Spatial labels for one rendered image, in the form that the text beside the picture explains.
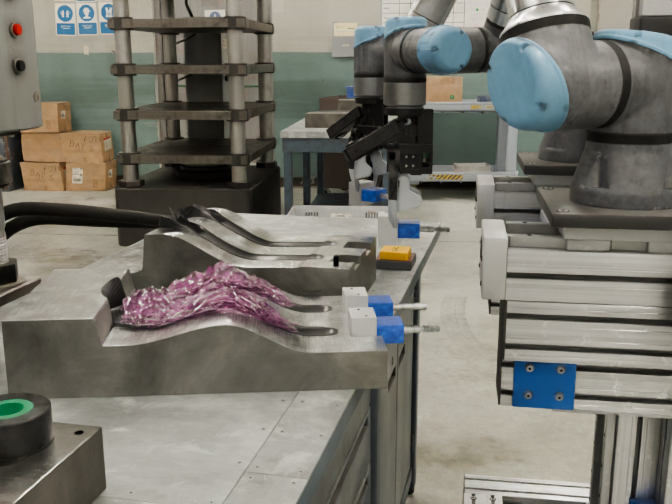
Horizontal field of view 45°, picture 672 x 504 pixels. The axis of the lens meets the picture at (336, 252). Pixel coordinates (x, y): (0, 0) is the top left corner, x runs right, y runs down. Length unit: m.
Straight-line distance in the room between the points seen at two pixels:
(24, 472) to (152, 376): 0.34
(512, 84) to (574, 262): 0.26
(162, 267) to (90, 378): 0.40
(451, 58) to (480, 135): 6.54
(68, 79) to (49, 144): 0.71
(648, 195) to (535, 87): 0.23
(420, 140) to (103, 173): 6.69
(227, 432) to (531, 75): 0.57
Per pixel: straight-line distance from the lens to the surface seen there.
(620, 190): 1.14
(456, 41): 1.32
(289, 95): 7.88
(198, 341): 1.08
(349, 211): 4.93
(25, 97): 2.06
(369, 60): 1.80
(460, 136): 7.83
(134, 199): 5.52
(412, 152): 1.43
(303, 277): 1.38
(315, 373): 1.09
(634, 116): 1.14
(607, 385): 1.26
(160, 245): 1.46
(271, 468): 0.91
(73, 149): 8.10
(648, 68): 1.14
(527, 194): 1.63
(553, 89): 1.03
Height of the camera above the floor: 1.23
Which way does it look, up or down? 14 degrees down
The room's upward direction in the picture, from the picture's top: straight up
